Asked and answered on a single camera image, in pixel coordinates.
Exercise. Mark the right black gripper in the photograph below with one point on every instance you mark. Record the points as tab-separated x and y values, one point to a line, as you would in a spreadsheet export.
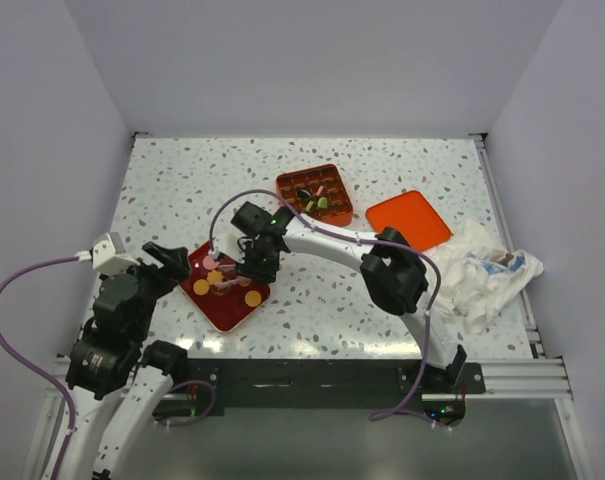
263	275

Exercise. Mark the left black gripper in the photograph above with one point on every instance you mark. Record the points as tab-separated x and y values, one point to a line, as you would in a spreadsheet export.
175	261

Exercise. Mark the orange flower cookie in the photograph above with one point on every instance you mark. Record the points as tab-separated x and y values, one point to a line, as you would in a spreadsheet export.
214	277

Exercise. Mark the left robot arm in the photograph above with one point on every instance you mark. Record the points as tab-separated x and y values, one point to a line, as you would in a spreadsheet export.
114	379

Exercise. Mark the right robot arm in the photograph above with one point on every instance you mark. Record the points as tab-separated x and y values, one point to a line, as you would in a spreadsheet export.
399	280

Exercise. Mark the orange cookie lower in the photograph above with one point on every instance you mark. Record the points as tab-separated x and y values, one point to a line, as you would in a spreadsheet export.
253	298

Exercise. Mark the orange cookie left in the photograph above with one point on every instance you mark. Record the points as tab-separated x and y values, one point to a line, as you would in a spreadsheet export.
201	287

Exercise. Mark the red cookie tray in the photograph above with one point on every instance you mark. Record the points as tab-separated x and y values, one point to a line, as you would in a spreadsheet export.
225	309

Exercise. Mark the orange compartment cookie box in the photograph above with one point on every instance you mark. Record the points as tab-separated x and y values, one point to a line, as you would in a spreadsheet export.
340	208

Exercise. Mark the orange box lid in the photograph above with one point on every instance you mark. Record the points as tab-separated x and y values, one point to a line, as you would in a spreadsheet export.
414	217

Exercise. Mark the white crumpled plastic bag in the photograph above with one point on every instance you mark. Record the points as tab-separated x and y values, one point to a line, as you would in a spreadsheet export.
479	275

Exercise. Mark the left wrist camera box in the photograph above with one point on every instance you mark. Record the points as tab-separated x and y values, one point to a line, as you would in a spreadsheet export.
109	256

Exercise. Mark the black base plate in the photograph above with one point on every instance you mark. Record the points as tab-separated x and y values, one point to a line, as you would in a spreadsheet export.
337	384

